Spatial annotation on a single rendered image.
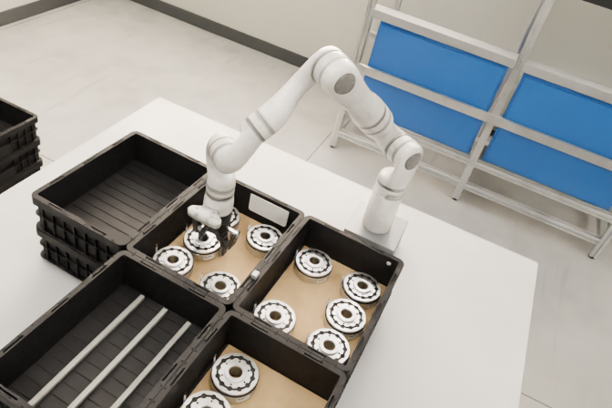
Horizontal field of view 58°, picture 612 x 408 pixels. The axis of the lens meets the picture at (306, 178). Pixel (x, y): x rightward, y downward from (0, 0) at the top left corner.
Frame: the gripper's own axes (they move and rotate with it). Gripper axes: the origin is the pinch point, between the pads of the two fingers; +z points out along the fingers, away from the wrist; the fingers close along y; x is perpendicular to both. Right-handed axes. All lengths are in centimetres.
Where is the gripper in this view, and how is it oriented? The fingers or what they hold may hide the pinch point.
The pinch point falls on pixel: (212, 246)
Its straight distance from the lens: 149.8
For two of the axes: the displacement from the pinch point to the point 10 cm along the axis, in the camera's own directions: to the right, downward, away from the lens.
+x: -4.4, 4.8, -7.6
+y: -8.8, -4.1, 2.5
